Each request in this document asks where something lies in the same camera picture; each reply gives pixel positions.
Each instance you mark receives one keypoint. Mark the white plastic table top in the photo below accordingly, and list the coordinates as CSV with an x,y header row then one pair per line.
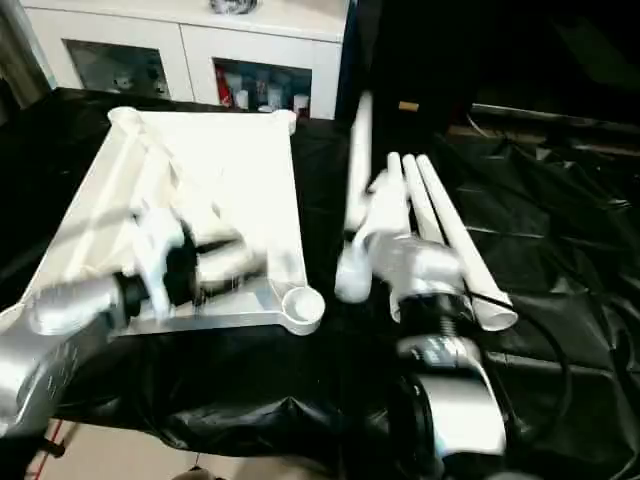
x,y
225,165

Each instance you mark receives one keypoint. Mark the white plastic table leg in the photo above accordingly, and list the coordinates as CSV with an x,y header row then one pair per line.
x,y
452,220
394,161
360,150
420,200

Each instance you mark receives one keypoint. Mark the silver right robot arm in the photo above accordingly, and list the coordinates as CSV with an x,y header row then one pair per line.
x,y
430,265

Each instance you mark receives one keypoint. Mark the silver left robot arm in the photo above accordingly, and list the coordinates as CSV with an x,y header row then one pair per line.
x,y
65,310

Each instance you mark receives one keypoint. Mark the red packet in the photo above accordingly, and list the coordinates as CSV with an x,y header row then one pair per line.
x,y
226,87

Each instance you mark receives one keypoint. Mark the white cabinet with glass doors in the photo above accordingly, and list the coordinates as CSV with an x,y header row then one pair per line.
x,y
190,50

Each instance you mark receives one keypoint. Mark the dark grey robot foot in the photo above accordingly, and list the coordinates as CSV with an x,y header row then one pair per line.
x,y
199,474

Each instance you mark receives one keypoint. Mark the small tan label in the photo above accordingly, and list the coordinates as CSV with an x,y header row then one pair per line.
x,y
408,106

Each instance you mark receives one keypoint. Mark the black white patterned ornament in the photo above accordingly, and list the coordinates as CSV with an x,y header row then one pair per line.
x,y
234,6

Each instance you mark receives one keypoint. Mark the black plastic mat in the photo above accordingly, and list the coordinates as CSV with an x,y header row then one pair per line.
x,y
550,225

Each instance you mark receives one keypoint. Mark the long black bar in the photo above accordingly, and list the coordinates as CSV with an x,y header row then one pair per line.
x,y
550,116

